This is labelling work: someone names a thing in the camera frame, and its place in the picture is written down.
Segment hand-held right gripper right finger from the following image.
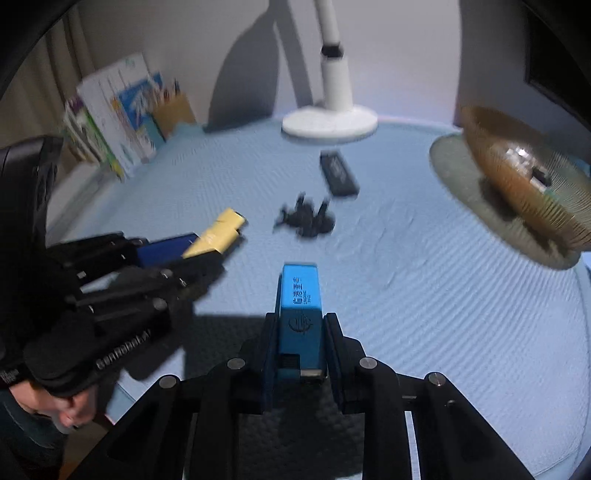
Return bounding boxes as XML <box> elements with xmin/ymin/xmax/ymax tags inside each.
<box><xmin>323</xmin><ymin>313</ymin><xmax>536</xmax><ymax>480</ymax></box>

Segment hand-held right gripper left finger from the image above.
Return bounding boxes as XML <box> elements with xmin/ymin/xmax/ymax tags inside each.
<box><xmin>81</xmin><ymin>311</ymin><xmax>280</xmax><ymax>480</ymax></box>

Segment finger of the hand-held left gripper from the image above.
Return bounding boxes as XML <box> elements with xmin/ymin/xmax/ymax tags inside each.
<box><xmin>69</xmin><ymin>253</ymin><xmax>227</xmax><ymax>319</ymax></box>
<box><xmin>55</xmin><ymin>233</ymin><xmax>201</xmax><ymax>278</ymax></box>

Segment blue box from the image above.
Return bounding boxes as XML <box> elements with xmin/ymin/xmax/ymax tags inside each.
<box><xmin>276</xmin><ymin>263</ymin><xmax>328</xmax><ymax>381</ymax></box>

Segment yellow small block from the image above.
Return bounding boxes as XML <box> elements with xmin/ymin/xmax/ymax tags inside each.
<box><xmin>181</xmin><ymin>208</ymin><xmax>247</xmax><ymax>259</ymax></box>

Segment black lighter with gold cap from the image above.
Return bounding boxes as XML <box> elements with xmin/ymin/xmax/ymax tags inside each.
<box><xmin>320</xmin><ymin>151</ymin><xmax>361</xmax><ymax>198</ymax></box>

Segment wooden bowl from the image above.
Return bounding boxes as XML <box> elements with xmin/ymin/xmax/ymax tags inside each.
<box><xmin>459</xmin><ymin>105</ymin><xmax>591</xmax><ymax>252</ymax></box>

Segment small white box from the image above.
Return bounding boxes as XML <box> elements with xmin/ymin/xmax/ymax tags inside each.
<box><xmin>505</xmin><ymin>143</ymin><xmax>539</xmax><ymax>167</ymax></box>

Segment person's left hand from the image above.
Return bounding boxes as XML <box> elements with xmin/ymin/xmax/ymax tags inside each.
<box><xmin>10</xmin><ymin>381</ymin><xmax>100</xmax><ymax>431</ymax></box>

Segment light blue table mat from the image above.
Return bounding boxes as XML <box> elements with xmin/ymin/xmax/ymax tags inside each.
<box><xmin>46</xmin><ymin>117</ymin><xmax>591</xmax><ymax>478</ymax></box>

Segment person's dark trousers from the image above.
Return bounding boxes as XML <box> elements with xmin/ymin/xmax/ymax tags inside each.
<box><xmin>0</xmin><ymin>392</ymin><xmax>65</xmax><ymax>480</ymax></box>

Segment green-edged picture book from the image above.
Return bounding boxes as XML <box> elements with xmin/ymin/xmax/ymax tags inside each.
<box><xmin>62</xmin><ymin>97</ymin><xmax>125</xmax><ymax>182</ymax></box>

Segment brown cardboard pen holder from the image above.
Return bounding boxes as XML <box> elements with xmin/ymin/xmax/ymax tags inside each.
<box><xmin>152</xmin><ymin>92</ymin><xmax>198</xmax><ymax>141</ymax></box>

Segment black toy figure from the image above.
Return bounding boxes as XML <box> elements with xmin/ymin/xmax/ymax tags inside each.
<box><xmin>273</xmin><ymin>193</ymin><xmax>337</xmax><ymax>240</ymax></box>

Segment white blue picture book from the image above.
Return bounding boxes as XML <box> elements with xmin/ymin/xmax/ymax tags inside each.
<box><xmin>76</xmin><ymin>52</ymin><xmax>167</xmax><ymax>178</ymax></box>

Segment beige curtain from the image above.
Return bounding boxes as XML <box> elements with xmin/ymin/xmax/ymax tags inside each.
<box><xmin>9</xmin><ymin>9</ymin><xmax>100</xmax><ymax>151</ymax></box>

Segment white desk lamp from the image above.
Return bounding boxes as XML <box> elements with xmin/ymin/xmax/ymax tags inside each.
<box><xmin>281</xmin><ymin>0</ymin><xmax>378</xmax><ymax>141</ymax></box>

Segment grey round mat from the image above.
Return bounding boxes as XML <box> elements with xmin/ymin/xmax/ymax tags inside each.
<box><xmin>429</xmin><ymin>134</ymin><xmax>583</xmax><ymax>271</ymax></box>

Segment dark monitor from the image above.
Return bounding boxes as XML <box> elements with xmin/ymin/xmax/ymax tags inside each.
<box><xmin>524</xmin><ymin>0</ymin><xmax>591</xmax><ymax>116</ymax></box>

